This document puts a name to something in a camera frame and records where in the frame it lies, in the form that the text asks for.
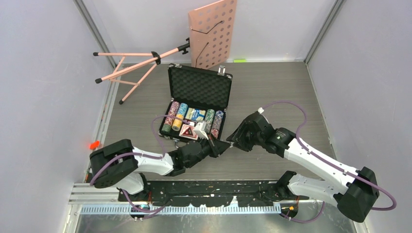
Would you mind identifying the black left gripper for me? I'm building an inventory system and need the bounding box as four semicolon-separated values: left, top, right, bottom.
186;132;230;168

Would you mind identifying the blue playing card deck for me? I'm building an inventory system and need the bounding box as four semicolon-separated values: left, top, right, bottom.
185;108;206;121

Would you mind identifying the green poker chip stack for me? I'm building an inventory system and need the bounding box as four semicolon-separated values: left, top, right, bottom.
160;124;172;134

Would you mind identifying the red white chip stack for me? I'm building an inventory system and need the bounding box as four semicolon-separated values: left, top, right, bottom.
164;101;180;126

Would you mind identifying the black poker set case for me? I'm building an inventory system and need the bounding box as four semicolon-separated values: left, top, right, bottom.
159;64;233;145

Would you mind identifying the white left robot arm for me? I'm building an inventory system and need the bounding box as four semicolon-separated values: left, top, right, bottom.
89;137;230;201

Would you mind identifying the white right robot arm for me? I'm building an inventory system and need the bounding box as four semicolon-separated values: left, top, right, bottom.
227;112;379;223

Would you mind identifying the green white chip stack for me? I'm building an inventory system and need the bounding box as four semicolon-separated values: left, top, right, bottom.
205;109;215;133

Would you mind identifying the blue red chip stack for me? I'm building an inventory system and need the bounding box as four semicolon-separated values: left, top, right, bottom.
210;111;224;138

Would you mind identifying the clear all-in triangle button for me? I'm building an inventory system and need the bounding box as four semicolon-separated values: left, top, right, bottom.
181;126;198;139

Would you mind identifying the red playing card deck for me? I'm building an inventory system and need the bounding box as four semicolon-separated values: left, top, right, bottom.
179;124;199;141

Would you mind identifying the blue yellow chip stack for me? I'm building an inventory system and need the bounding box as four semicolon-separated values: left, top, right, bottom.
172;103;188;131

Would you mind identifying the green tape piece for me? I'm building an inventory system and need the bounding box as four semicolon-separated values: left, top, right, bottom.
233;59;247;63

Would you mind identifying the orange clip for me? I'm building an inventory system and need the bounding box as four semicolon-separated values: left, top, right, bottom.
89;140;100;150

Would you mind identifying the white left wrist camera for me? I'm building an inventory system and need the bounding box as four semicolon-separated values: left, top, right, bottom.
193;121;209;139

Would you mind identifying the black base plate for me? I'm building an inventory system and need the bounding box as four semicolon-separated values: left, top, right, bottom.
118;180;298;207

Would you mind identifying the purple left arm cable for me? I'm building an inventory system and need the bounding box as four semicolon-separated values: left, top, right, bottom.
89;115;197;221

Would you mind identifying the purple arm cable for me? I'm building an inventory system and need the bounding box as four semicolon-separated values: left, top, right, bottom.
262;100;397;224
89;115;197;221

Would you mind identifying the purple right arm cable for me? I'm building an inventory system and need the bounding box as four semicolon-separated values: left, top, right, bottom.
262;100;397;224

